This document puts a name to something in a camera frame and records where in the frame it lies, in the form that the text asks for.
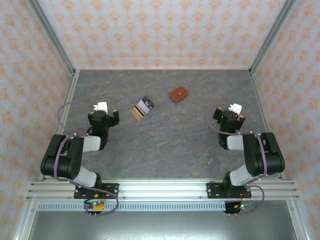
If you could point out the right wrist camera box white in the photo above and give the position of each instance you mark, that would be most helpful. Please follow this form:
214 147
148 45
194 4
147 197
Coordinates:
236 108

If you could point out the aluminium side rail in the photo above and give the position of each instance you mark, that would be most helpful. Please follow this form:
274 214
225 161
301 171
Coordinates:
260 107
62 120

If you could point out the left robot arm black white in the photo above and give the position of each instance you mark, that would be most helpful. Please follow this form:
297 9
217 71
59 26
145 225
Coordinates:
65 160

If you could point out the aluminium mounting rail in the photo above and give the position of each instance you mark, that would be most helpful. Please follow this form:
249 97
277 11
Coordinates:
162 190

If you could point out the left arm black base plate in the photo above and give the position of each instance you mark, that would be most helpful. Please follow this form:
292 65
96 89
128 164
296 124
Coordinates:
111 190

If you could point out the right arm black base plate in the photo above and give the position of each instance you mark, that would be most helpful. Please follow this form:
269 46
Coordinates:
212 190

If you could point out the brown leather card holder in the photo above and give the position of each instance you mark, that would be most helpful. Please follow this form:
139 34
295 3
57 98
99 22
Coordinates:
178 94

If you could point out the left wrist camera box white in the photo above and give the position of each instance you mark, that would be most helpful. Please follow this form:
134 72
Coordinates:
101 106

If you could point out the brown striped card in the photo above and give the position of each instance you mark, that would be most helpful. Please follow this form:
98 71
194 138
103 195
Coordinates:
138 113

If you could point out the grey metal panel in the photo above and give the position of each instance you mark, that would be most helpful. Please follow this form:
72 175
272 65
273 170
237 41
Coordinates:
162 227

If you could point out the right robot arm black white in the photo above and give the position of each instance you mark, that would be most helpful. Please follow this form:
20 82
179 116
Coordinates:
262 160

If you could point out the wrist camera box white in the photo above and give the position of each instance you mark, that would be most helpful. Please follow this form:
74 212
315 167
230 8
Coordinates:
236 108
101 106

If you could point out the aluminium frame post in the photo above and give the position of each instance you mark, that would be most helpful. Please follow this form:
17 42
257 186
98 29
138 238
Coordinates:
271 37
50 35

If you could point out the aluminium frame leg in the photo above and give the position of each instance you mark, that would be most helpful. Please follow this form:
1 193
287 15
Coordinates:
26 220
297 221

